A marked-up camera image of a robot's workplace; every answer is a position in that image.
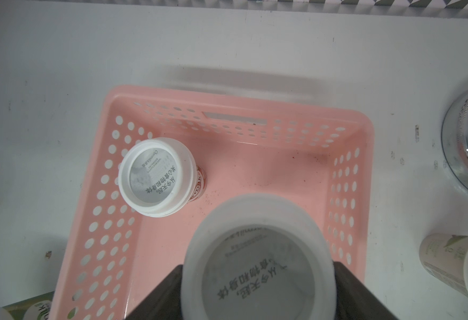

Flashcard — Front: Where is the red label yogurt cup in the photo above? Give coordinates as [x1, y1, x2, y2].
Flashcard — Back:
[118, 137, 207, 218]

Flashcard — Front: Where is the green label yogurt cup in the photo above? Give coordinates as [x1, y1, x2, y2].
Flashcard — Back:
[0, 292, 55, 320]

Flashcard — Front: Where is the yogurt cup near stand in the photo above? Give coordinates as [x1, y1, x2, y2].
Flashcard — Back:
[419, 233, 468, 297]

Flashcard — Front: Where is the pink plastic basket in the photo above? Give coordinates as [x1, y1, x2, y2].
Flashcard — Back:
[49, 85, 375, 319]

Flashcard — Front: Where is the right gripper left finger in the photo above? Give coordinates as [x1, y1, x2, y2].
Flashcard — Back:
[125, 265, 183, 320]

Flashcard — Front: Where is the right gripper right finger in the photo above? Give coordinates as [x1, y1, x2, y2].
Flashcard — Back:
[333, 261, 398, 320]

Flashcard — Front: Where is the beige label yogurt cup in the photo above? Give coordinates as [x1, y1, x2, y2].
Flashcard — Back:
[181, 193, 337, 319]

